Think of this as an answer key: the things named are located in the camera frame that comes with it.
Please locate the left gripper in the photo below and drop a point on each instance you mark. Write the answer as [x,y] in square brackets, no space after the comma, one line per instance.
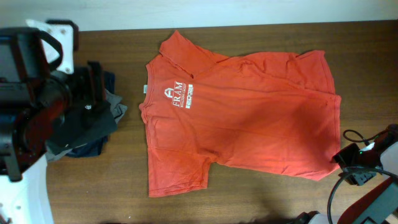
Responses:
[91,83]

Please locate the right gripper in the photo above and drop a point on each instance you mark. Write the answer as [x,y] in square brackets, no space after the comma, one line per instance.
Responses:
[344,155]

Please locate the orange t-shirt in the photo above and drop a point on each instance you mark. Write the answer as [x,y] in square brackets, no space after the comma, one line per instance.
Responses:
[274,112]

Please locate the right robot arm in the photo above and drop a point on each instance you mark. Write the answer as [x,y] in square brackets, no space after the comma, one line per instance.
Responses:
[378,203]

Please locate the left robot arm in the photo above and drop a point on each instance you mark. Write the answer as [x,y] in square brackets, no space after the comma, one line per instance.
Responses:
[43,97]

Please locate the dark folded clothes pile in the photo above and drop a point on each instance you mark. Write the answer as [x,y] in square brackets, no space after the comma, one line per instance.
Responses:
[83,133]

